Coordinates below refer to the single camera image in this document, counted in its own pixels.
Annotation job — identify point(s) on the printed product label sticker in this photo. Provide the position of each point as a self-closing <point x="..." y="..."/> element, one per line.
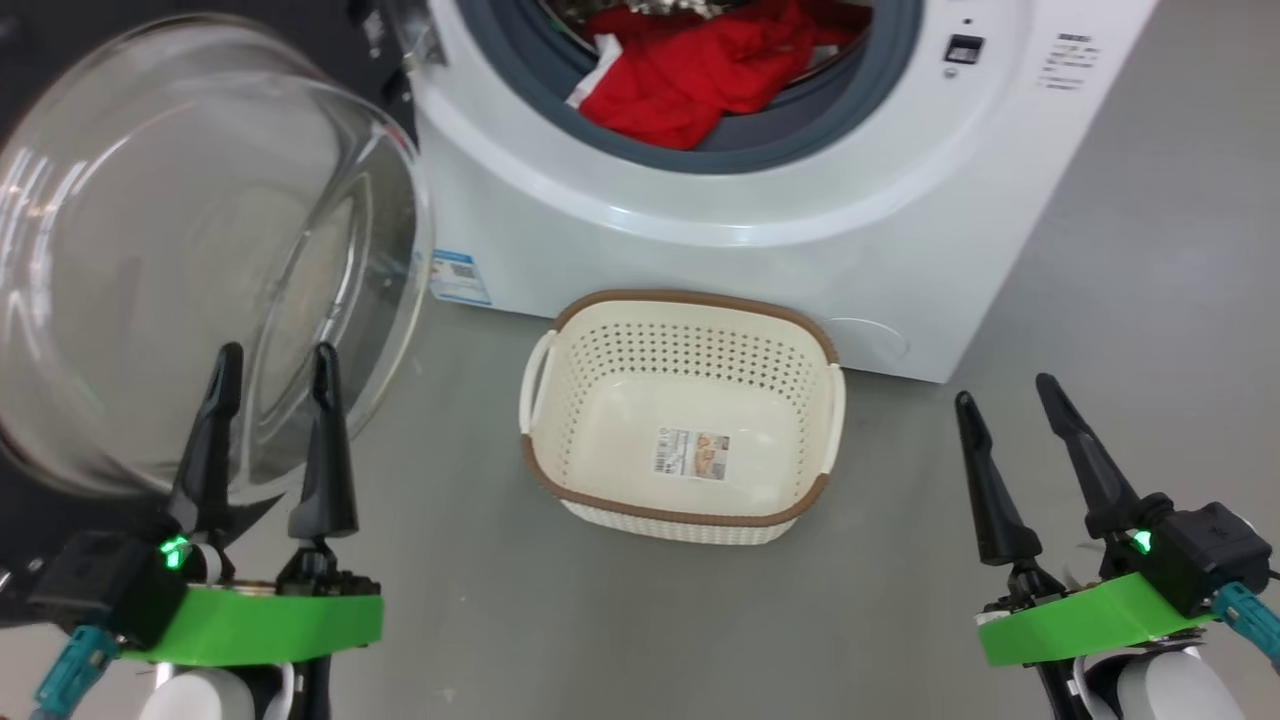
<point x="692" y="452"/>

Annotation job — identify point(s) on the blue energy label sticker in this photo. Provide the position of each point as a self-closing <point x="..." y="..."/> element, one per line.
<point x="460" y="278"/>

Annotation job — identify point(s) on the black round glass washer door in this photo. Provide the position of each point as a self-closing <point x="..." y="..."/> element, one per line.
<point x="180" y="250"/>

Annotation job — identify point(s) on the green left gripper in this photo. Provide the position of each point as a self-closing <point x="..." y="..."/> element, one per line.
<point x="270" y="625"/>

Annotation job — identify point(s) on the white front-load washing machine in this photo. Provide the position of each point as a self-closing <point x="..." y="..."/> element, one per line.
<point x="700" y="220"/>

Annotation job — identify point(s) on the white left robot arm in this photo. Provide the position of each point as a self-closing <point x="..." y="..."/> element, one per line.
<point x="200" y="695"/>

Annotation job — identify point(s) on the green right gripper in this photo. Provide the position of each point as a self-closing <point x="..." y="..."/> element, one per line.
<point x="1090" y="620"/>

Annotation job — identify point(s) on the cream laundry basket brown rim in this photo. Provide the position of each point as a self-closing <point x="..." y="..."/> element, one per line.
<point x="690" y="525"/>

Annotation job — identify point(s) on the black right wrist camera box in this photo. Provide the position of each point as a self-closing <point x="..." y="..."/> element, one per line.
<point x="1210" y="550"/>

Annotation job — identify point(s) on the red clothing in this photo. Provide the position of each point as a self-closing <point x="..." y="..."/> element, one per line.
<point x="700" y="70"/>

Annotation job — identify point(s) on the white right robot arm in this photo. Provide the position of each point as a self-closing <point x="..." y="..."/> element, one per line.
<point x="1150" y="690"/>

